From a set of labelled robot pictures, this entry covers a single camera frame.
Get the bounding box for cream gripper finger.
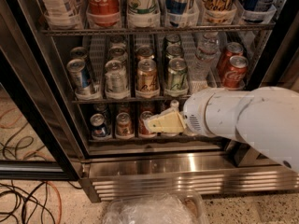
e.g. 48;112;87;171
145;107;186;133

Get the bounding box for orange soda can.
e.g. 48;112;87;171
116;112;134;138

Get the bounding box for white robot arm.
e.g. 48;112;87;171
145;87;299;173

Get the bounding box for red-orange can bottom shelf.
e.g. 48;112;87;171
138;111;155;137

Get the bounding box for front green can middle shelf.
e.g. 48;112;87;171
166;58;187;91

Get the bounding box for front gold can middle shelf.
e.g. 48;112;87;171
136;59;157;92

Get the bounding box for blue can bottom shelf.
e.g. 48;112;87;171
90;113;110;138

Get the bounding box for front silver can middle shelf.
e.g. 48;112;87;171
105;60;128;93

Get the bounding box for front red Coca-Cola can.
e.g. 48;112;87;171
221;55;249;89

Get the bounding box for red coca-cola can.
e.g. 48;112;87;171
216;42;244;74
221;55;249;89

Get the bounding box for water bottle middle shelf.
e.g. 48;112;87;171
195;32;220;80

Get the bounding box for stainless steel fridge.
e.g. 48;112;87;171
0;0;299;203

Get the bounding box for rear red Coca-Cola can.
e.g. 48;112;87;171
216;42;244;74

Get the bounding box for front blue can middle shelf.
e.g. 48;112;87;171
66;59;95;95

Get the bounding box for gold black can top shelf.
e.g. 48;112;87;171
202;0;234;23

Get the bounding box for left glass fridge door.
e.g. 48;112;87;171
1;47;80;180

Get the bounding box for dark blue can top shelf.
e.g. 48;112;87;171
239;0;276;23

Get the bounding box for white bottle top shelf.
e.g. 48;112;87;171
42;0;82;26

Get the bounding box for brown juice bottle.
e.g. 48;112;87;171
162;99;179;111

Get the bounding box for clear plastic bag bin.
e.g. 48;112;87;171
101;190;209;224

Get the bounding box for orange and black floor cables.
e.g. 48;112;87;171
0;179;82;224

